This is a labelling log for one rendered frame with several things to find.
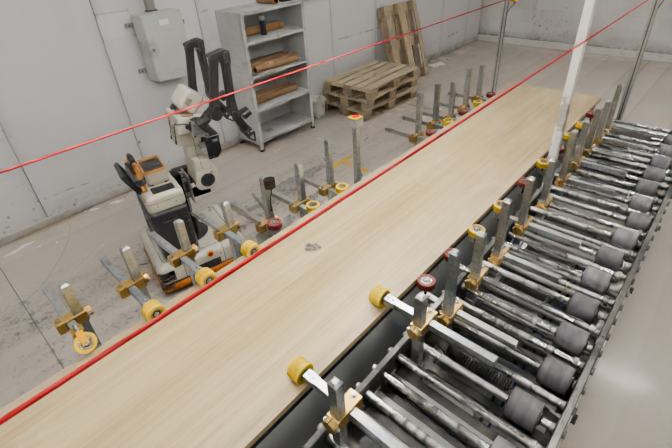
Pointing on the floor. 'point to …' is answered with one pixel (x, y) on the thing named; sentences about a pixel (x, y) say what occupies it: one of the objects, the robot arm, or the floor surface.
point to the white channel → (580, 46)
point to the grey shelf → (245, 17)
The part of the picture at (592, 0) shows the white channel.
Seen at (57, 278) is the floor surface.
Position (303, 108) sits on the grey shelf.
